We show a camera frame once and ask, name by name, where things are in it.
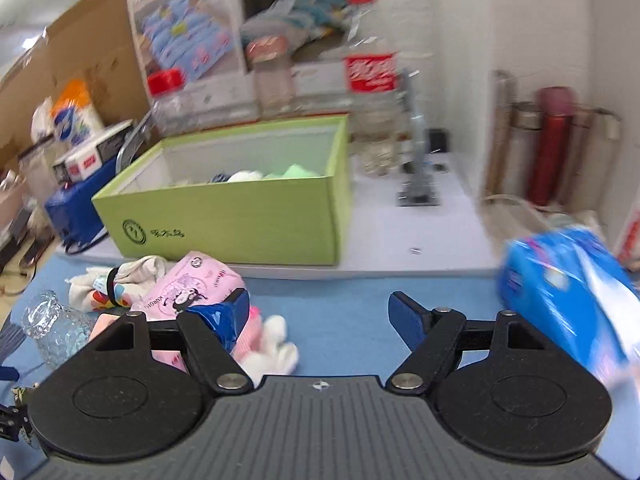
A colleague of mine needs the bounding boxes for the pink sponge block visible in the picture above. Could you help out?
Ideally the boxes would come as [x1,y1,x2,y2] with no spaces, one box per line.
[90,312,126,341]

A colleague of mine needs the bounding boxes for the brown cardboard box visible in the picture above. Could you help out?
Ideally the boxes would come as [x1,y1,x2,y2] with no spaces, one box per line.
[0,0,156,171]

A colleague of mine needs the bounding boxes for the cola bottle with red cap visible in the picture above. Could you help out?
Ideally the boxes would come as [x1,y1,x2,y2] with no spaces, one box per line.
[342,0,403,176]

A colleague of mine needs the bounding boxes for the clear glass pitcher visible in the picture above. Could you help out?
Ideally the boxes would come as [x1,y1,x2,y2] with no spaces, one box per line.
[21,290,98,368]

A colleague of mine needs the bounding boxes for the green cardboard box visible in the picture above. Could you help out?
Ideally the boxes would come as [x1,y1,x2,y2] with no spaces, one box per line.
[91,114,352,267]

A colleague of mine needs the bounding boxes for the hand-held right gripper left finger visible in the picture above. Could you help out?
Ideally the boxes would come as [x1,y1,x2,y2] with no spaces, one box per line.
[60,287,253,394]

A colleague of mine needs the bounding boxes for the blue bedding poster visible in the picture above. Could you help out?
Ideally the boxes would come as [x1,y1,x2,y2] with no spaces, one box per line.
[125,0,248,106]

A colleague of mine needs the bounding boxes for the brown thermos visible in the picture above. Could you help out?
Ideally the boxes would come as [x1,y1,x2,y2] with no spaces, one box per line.
[485,71,516,198]

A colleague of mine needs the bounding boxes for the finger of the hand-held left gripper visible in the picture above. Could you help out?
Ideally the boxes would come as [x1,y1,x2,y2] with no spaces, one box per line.
[0,404,28,443]

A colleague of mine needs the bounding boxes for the white box with red label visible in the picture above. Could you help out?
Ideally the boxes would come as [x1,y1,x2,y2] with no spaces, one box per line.
[64,119,137,182]

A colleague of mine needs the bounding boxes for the white plastic bag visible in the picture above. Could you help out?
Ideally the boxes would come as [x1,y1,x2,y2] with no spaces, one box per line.
[30,97,56,143]

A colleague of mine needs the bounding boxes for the clear jar with red lid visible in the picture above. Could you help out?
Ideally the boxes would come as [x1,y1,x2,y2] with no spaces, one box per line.
[147,67,201,136]

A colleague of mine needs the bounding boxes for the white dotted cloth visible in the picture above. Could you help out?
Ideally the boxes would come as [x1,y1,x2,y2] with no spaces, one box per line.
[67,255,168,311]

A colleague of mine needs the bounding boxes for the blue glossy wrapper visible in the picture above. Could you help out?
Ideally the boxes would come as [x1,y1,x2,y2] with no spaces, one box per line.
[180,305,242,352]

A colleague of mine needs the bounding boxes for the grey thermos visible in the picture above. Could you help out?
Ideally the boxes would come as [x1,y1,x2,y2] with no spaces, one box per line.
[565,105,621,211]

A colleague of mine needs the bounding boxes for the blue printed tablecloth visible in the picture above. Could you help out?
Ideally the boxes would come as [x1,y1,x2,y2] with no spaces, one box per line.
[0,255,640,480]

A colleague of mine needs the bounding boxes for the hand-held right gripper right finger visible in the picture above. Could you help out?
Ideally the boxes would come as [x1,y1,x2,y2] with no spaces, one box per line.
[387,290,556,393]

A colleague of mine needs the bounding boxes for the grey metal bracket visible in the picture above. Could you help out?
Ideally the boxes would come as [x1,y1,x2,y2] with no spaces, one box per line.
[397,67,443,207]
[117,110,156,171]

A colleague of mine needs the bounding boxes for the red thermos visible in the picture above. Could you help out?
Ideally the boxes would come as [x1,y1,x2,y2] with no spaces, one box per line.
[527,86,576,207]

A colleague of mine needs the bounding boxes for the beige thermos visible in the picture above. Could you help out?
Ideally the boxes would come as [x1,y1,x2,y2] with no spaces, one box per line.
[510,102,538,201]

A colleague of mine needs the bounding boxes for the white and pink plush toy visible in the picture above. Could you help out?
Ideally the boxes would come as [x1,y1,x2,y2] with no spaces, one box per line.
[232,305,300,388]

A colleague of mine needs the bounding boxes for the orange and blue bag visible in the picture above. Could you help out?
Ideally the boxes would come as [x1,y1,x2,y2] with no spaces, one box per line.
[50,80,106,146]

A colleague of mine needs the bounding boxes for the camouflage pouch with chain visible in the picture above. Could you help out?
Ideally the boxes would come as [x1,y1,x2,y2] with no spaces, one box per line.
[11,384,41,448]

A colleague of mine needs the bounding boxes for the blue tissue pack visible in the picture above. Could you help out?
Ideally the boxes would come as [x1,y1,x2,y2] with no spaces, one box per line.
[497,227,640,391]

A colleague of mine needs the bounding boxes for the clear jar with pink lid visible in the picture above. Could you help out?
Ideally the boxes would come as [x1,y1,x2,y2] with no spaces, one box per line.
[245,35,296,116]

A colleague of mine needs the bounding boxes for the tall clear plastic container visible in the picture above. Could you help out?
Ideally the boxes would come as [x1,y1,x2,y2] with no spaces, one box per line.
[17,137,58,201]

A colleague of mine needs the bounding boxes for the pink tissue pack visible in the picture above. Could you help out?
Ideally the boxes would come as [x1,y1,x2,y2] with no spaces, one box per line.
[131,251,249,373]

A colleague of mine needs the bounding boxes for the blue power supply box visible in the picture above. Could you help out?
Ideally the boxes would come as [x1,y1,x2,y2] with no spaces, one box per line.
[44,157,121,255]

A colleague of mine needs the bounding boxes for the light green soft item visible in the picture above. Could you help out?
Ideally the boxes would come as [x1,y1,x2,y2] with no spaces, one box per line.
[262,161,323,180]

